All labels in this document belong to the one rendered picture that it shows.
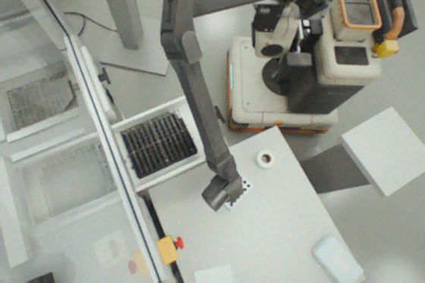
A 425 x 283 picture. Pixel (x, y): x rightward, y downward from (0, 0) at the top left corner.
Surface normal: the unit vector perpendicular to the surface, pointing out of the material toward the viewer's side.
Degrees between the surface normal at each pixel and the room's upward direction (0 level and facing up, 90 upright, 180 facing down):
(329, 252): 0
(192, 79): 48
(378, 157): 0
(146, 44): 3
